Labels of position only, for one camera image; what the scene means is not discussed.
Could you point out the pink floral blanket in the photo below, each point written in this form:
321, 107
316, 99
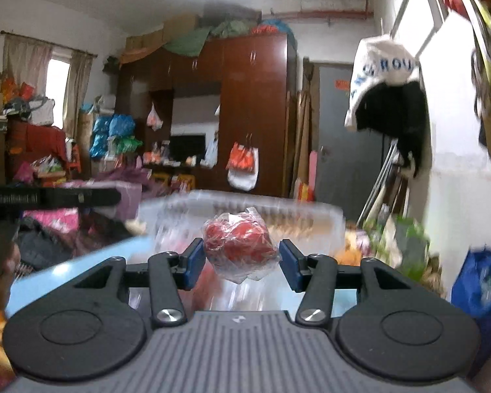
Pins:
61, 220

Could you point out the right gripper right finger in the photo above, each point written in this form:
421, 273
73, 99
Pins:
383, 323

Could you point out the beige window curtain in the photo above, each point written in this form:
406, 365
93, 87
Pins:
26, 60

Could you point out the white tote bag blue letters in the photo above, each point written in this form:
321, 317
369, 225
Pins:
378, 60

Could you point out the black television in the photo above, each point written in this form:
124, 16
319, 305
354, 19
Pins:
185, 146

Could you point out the green potted plant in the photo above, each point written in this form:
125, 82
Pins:
401, 243

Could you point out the person's left hand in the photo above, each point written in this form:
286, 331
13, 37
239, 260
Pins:
8, 274

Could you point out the blue plastic bags pile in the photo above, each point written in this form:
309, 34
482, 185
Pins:
113, 135

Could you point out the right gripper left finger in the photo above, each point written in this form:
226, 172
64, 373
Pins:
96, 323

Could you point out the orange white hanging bag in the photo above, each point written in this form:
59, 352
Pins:
243, 167

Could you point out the grey door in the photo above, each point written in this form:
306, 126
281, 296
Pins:
348, 162

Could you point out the red item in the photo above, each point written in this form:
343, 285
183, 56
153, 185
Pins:
239, 246

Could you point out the dark red wooden wardrobe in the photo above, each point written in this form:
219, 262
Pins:
254, 78

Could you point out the blue shopping bag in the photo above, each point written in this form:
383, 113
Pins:
471, 290

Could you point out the black hanging garment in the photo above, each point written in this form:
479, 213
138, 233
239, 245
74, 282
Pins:
398, 112

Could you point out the white plastic laundry basket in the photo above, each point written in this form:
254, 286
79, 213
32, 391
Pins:
173, 221

